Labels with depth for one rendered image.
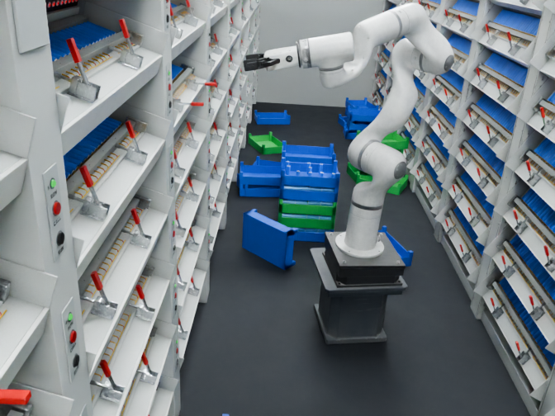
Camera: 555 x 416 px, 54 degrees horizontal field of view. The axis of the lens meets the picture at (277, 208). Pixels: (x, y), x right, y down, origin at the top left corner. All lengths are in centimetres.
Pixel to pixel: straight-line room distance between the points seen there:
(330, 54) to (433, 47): 42
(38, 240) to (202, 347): 154
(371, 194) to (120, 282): 110
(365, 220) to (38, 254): 149
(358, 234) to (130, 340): 105
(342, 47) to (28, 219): 115
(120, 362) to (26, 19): 80
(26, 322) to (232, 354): 149
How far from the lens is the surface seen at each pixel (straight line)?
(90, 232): 92
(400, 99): 197
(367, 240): 209
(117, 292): 113
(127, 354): 129
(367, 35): 175
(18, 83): 65
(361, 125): 470
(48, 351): 81
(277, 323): 232
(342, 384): 208
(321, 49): 165
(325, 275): 213
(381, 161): 192
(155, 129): 136
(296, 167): 298
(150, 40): 132
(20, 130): 66
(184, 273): 193
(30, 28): 68
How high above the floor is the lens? 139
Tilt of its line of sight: 25 degrees down
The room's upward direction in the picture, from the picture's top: 3 degrees clockwise
